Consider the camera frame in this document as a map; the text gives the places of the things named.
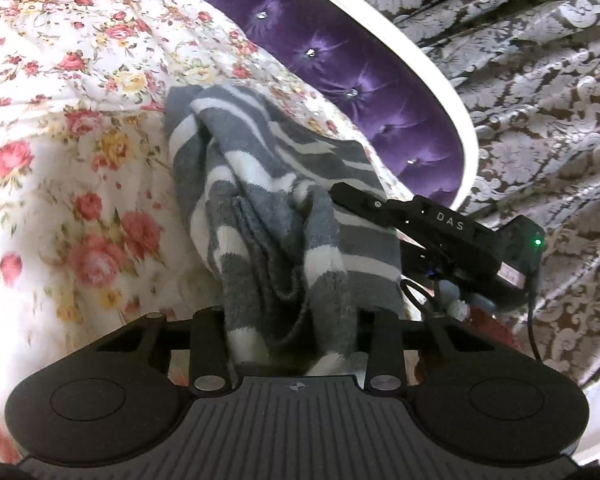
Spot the floral bed sheet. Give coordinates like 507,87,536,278
0,0,416,466

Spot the purple tufted headboard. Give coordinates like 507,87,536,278
78,0,480,212

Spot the brown silver damask curtain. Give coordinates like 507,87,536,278
365,0,600,389

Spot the black cable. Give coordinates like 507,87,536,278
398,271,546,363

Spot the grey white striped garment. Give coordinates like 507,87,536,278
164,84,403,376

